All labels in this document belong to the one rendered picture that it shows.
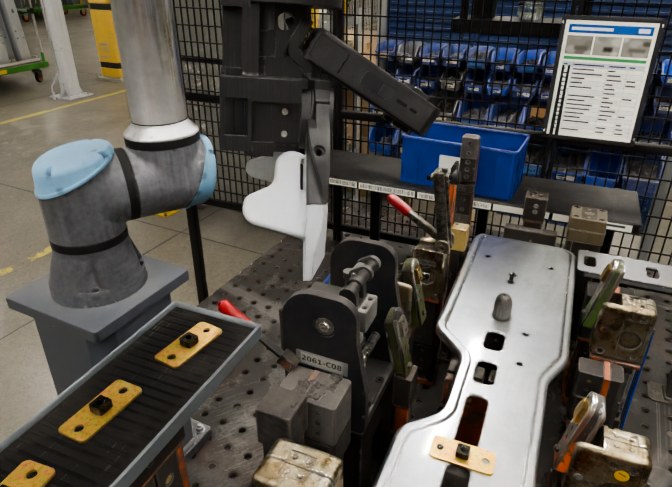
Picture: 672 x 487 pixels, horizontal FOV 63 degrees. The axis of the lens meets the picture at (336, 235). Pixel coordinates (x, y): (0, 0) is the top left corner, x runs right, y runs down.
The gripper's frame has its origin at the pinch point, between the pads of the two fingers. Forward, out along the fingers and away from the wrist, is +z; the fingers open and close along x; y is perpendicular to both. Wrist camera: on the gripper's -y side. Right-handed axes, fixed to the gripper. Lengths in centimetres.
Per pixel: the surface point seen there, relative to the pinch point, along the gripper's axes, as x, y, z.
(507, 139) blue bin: -97, -63, 7
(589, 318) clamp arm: -37, -56, 28
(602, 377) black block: -24, -51, 31
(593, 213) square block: -67, -72, 17
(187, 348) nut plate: -16.2, 12.3, 20.2
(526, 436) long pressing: -13.5, -33.1, 33.0
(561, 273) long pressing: -53, -59, 26
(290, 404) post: -12.5, -0.3, 25.9
